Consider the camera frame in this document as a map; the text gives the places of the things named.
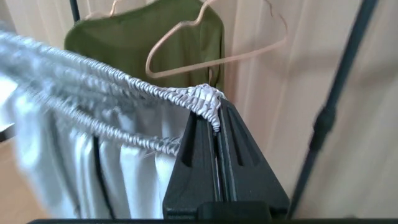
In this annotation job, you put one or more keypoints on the beige curtain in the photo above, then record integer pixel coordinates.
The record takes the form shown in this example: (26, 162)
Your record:
(357, 171)

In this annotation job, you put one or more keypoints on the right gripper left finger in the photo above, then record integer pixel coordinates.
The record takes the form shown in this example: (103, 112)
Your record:
(189, 180)

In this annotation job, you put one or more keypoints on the pink clothes hanger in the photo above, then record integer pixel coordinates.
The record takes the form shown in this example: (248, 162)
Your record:
(217, 61)
(113, 9)

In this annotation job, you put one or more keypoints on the pale grey shorts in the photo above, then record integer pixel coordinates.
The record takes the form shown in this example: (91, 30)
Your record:
(62, 140)

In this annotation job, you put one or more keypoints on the black clothes rack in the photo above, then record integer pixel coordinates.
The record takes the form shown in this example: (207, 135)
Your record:
(323, 124)

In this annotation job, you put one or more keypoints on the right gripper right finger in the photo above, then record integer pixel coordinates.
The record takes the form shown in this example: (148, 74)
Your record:
(252, 180)

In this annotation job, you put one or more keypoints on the green long-sleeved shirt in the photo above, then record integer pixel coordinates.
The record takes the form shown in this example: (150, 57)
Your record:
(124, 40)

